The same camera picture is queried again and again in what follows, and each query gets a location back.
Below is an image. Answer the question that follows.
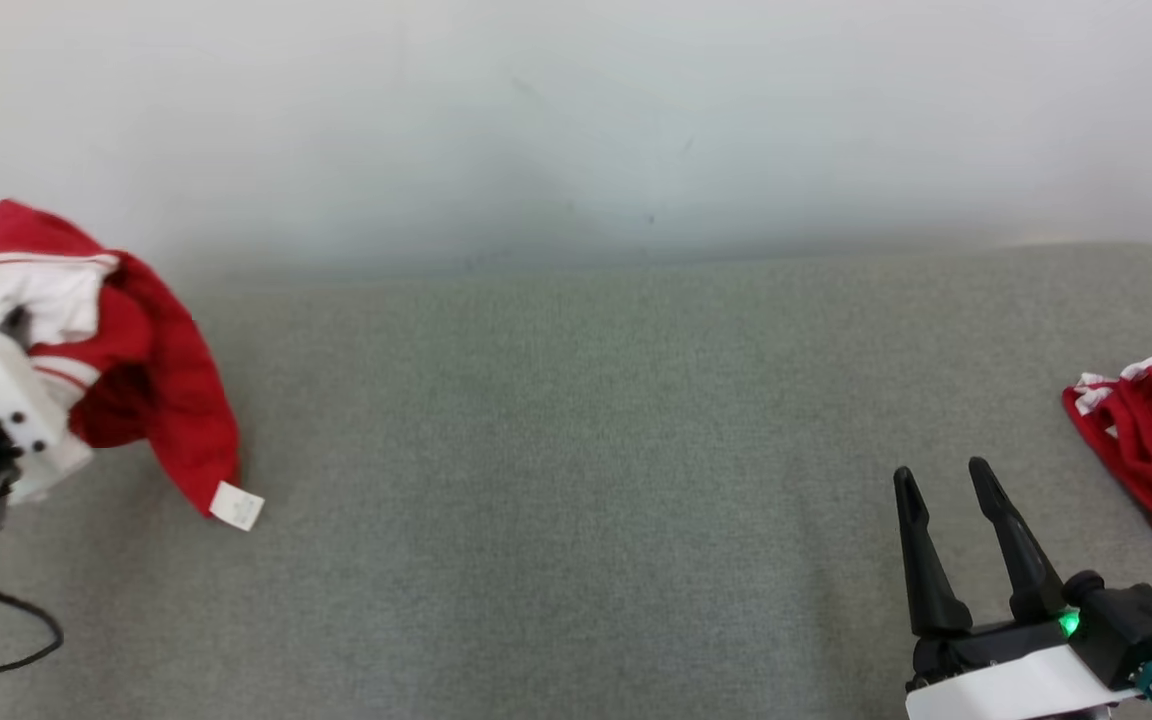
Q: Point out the red Bulls 23 jersey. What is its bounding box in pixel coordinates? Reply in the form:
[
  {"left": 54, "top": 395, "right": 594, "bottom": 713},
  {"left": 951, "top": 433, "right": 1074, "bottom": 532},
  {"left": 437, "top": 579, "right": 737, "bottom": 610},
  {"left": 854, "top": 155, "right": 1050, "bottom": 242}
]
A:
[{"left": 0, "top": 198, "right": 266, "bottom": 532}]

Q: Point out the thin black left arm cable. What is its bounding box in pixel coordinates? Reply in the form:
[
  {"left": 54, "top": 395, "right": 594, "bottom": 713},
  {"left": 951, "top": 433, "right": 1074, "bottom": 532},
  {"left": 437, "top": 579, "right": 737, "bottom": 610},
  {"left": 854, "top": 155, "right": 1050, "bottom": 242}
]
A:
[{"left": 0, "top": 589, "right": 66, "bottom": 674}]

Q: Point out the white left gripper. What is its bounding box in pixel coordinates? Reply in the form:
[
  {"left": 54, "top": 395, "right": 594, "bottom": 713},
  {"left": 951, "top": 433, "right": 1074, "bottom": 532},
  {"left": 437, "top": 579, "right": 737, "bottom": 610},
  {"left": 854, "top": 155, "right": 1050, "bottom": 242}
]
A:
[{"left": 0, "top": 312, "right": 95, "bottom": 502}]

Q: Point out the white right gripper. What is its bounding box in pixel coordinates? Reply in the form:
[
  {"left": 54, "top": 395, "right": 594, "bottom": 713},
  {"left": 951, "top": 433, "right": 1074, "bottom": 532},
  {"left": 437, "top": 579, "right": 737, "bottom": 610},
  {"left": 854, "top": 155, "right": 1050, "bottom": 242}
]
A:
[{"left": 892, "top": 457, "right": 1144, "bottom": 720}]

